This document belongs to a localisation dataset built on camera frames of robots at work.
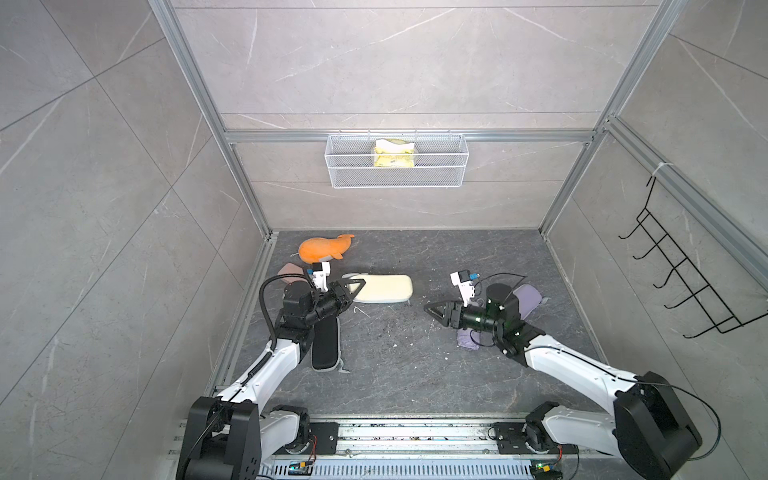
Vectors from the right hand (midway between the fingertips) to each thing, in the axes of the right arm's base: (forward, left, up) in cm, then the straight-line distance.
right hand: (430, 307), depth 77 cm
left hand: (+6, +17, +4) cm, 18 cm away
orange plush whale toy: (+30, +38, -11) cm, 50 cm away
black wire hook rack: (-12, -56, +14) cm, 59 cm away
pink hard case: (+27, +47, -18) cm, 57 cm away
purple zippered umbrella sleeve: (+12, -35, -16) cm, 40 cm away
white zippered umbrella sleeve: (+5, +13, +1) cm, 14 cm away
